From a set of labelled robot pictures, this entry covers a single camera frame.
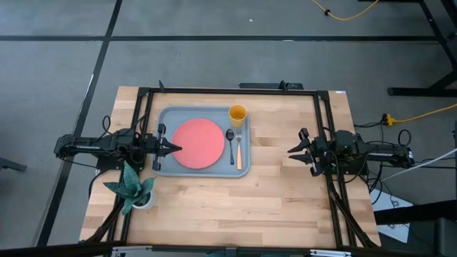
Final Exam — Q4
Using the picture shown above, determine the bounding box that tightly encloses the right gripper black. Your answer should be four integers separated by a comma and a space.
287, 127, 332, 178

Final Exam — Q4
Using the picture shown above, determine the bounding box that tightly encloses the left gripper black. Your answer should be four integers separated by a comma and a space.
141, 123, 183, 171

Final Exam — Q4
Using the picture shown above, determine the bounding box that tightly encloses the pink round plate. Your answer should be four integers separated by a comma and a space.
171, 118, 226, 170

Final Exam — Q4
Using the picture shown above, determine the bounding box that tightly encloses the black spoon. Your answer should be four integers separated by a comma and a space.
225, 128, 236, 166

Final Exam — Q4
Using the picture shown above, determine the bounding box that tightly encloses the fork with orange handle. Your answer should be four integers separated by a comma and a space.
235, 128, 243, 171

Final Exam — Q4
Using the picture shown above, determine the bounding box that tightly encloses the yellow plastic cup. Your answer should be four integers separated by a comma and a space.
228, 104, 248, 129

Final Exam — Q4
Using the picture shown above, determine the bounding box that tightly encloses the grey serving tray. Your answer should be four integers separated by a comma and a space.
154, 106, 251, 178

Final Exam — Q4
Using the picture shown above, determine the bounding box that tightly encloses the green artificial plant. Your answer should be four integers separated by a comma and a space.
103, 160, 157, 216

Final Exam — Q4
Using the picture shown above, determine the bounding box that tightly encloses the white plant pot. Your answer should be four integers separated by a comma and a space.
131, 188, 158, 211

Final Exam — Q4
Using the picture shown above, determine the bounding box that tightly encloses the black mounting bar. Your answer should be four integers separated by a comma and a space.
238, 80, 304, 91

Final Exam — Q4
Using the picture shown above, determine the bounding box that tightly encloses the white printed paper sheet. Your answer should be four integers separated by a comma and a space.
369, 188, 415, 243

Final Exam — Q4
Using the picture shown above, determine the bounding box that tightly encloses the black low desk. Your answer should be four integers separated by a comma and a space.
373, 208, 457, 257

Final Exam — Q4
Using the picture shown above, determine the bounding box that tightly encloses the black looped cable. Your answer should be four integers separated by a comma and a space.
101, 114, 113, 136
397, 128, 413, 146

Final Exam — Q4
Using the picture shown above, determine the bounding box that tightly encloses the black aluminium rig frame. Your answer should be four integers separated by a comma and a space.
80, 80, 381, 257

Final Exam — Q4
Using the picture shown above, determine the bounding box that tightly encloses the white cable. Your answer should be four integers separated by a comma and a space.
381, 148, 457, 181

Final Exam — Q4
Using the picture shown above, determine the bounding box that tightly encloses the yellow extension cable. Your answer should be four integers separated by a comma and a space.
392, 104, 457, 124

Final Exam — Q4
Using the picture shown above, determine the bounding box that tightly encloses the yellow cable with black connector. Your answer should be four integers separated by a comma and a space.
310, 0, 380, 21

